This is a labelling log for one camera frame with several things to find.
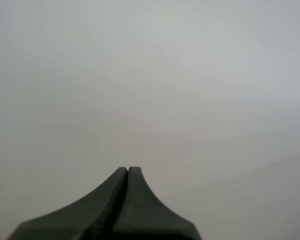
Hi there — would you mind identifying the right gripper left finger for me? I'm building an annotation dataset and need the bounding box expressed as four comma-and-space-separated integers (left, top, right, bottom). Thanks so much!
5, 166, 129, 240

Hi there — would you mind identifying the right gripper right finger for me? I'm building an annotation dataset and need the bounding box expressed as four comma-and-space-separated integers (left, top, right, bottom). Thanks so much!
110, 166, 203, 240

